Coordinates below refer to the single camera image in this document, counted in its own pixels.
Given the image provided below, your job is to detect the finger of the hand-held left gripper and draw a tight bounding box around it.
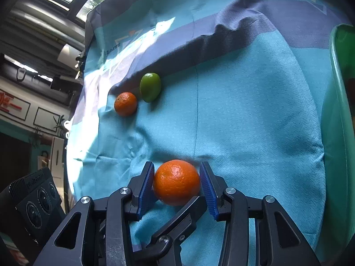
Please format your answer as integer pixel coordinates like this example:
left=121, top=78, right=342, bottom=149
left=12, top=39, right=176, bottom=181
left=146, top=196, right=207, bottom=256

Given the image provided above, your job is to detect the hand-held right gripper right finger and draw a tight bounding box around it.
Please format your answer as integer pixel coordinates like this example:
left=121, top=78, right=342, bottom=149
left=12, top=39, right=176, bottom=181
left=199, top=161, right=320, bottom=266

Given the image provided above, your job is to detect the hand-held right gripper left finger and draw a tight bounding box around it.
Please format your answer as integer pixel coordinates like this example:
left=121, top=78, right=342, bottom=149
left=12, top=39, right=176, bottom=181
left=33, top=161, right=155, bottom=266

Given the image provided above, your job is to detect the large orange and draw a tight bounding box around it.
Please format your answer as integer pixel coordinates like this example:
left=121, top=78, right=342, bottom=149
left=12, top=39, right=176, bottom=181
left=153, top=160, right=201, bottom=206

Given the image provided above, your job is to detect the small dark-spotted orange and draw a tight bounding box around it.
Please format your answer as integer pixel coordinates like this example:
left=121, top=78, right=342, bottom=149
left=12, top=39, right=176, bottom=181
left=114, top=92, right=138, bottom=117

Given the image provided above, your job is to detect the green lime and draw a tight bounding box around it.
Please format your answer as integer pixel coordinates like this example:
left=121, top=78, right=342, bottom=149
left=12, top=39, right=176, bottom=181
left=139, top=72, right=162, bottom=103

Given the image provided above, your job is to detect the green plastic bowl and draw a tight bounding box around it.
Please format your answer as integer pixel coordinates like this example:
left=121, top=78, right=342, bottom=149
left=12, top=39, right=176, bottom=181
left=316, top=23, right=355, bottom=264

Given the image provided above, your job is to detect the teal printed blanket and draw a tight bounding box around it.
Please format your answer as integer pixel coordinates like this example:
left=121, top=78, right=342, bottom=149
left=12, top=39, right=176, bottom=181
left=66, top=0, right=355, bottom=262

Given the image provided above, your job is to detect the black-framed wall panel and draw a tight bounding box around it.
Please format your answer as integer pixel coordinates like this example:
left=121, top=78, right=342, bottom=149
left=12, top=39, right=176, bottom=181
left=33, top=108, right=62, bottom=133

